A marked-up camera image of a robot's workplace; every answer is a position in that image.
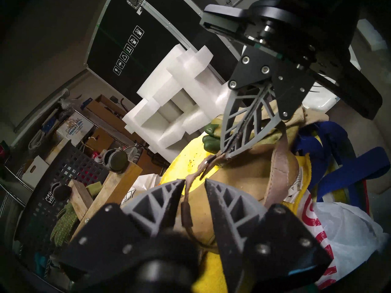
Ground brown wooden chest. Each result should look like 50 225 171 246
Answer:
136 149 171 177

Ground white foam packing block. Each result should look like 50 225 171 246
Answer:
122 44 233 163

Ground black perforated plastic basket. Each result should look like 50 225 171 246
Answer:
14 141 111 259

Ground tan glove green fingertips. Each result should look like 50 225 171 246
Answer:
204 100 330 146
203 135 223 154

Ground wooden cross caster dolly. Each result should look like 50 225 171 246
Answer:
50 149 144 244

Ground blue strap bag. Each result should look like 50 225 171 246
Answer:
292 121 391 211

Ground long white tube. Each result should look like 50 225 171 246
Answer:
12 88 72 144

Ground green knit glove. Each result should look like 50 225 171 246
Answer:
50 181 103 248

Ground small Gildan cardboard box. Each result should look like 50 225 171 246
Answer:
57 112 96 147

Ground gray left gripper right finger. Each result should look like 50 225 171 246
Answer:
204 179 333 293

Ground white box with handle hole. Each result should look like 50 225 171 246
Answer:
21 155 50 190

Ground chrome wire shelving unit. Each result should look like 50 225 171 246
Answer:
0 106 123 223

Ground white box orange label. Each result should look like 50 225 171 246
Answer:
44 138 71 165

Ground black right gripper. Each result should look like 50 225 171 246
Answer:
199 0 384 158

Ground white bag red circles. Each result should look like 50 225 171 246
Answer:
284 170 389 291

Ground black flight case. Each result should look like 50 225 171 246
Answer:
83 0 245 105

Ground brown cardboard box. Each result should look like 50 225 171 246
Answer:
82 128 115 156

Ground gray left gripper left finger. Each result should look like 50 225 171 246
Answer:
58 179 186 280

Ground brown wooden board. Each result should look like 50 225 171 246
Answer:
86 94 144 144

